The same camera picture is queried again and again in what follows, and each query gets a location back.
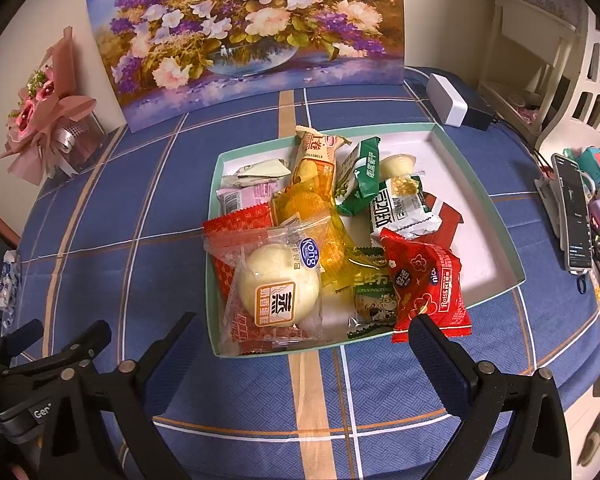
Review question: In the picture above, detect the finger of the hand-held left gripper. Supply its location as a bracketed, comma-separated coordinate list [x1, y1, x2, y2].
[0, 320, 46, 371]
[42, 320, 112, 378]

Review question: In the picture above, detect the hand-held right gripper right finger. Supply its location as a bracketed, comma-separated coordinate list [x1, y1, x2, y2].
[409, 314, 587, 480]

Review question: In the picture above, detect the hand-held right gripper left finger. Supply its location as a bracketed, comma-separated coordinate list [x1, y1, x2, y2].
[40, 311, 202, 480]

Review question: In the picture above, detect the red flower-print snack packet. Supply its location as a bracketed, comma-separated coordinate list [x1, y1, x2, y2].
[378, 227, 473, 345]

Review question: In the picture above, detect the green cow-print snack packet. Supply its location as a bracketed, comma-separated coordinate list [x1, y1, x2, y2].
[347, 246, 401, 339]

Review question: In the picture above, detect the white box with teal rim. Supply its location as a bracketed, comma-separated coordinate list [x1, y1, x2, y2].
[207, 121, 527, 359]

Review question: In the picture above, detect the clear bun packet orange label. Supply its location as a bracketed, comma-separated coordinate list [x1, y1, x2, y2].
[203, 215, 333, 351]

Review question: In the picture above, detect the red cracker packet white strip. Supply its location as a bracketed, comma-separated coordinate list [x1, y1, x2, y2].
[422, 192, 465, 248]

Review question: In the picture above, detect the white green cracker packet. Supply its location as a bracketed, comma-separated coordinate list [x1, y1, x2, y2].
[369, 175, 441, 248]

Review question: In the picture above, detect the pink snack packet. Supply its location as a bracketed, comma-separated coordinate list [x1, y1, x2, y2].
[216, 183, 276, 218]

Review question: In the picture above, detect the small clear bun packet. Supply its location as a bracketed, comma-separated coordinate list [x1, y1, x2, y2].
[380, 153, 421, 181]

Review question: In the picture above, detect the dark green snack packet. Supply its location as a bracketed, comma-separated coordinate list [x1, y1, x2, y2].
[336, 137, 383, 216]

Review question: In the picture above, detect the yellow clear snack packet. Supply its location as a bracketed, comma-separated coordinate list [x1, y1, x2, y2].
[272, 185, 371, 291]

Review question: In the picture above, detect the white snack packet orange print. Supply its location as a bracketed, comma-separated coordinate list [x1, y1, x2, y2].
[221, 158, 292, 188]

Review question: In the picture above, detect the tall orange snack packet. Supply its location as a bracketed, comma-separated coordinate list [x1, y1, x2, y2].
[294, 125, 348, 196]

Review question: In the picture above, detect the blue white tissue pack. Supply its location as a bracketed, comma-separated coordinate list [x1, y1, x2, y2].
[0, 250, 23, 311]

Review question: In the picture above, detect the blue plaid tablecloth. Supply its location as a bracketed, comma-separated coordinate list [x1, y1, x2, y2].
[0, 67, 600, 480]

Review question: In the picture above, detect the white clip phone stand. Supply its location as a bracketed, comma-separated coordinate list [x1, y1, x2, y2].
[534, 175, 571, 253]

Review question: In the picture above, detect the smartphone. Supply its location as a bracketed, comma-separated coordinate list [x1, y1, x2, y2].
[551, 154, 593, 272]

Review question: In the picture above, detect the pink flower bouquet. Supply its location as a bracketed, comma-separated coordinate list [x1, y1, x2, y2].
[0, 27, 106, 186]

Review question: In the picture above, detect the black power adapter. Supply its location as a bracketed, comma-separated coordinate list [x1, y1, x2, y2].
[462, 92, 496, 131]

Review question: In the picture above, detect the white charger block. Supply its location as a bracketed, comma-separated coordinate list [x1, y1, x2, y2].
[426, 73, 468, 126]

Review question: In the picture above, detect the flower painting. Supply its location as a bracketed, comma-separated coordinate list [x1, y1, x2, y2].
[85, 0, 406, 133]

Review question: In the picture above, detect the beige shelf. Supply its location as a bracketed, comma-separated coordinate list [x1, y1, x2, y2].
[477, 0, 581, 136]

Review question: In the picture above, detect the black cable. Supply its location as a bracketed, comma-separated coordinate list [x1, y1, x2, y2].
[492, 117, 553, 171]

